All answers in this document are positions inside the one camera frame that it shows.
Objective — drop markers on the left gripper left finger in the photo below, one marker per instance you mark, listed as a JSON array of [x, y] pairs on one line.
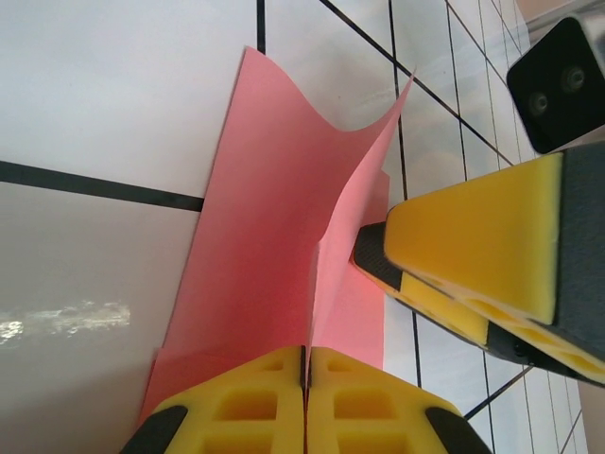
[[236, 416]]

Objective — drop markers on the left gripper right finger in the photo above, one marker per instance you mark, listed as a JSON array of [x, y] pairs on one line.
[[373, 416]]

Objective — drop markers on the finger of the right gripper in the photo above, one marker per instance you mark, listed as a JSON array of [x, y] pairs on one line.
[[378, 257], [496, 236]]

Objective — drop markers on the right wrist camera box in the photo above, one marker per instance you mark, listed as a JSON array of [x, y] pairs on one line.
[[558, 113]]

